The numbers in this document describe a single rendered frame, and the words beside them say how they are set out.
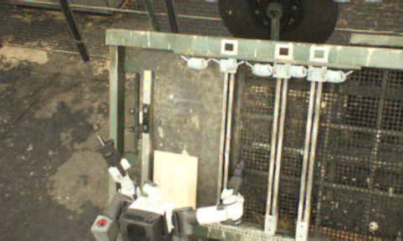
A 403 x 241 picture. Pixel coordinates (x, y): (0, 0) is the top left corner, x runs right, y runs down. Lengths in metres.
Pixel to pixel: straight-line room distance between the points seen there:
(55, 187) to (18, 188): 0.39
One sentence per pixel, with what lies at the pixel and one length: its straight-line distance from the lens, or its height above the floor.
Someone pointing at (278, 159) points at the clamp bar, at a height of 1.34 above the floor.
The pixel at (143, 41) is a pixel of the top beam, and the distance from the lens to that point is 3.18.
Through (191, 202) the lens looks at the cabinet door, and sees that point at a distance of 3.36.
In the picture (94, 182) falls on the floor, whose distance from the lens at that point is 5.04.
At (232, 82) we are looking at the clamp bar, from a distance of 3.01.
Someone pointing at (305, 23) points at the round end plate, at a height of 1.75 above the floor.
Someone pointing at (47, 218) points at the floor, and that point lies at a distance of 4.95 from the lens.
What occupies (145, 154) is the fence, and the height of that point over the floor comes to 1.22.
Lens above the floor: 3.62
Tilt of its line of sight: 44 degrees down
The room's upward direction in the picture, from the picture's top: 11 degrees counter-clockwise
